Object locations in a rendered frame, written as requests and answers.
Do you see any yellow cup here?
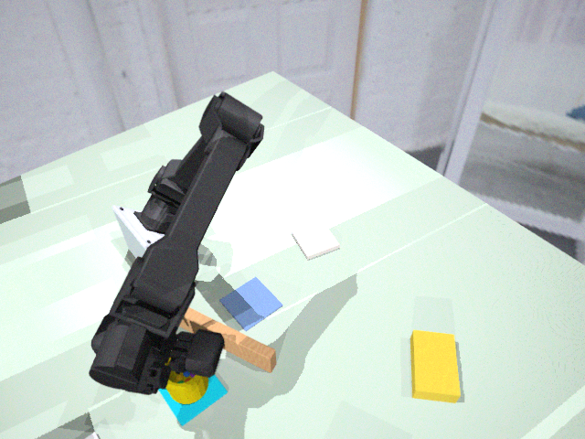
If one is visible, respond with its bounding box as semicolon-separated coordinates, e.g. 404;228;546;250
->
165;371;209;404

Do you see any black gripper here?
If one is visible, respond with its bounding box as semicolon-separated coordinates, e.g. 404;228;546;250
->
91;315;225;378

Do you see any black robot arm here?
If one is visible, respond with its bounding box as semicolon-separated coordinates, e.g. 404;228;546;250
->
89;91;264;395

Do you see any yellow rectangular block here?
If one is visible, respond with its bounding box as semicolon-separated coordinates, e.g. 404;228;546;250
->
410;329;461;403

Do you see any tan wooden bar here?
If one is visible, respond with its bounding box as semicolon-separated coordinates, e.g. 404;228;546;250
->
180;308;276;373

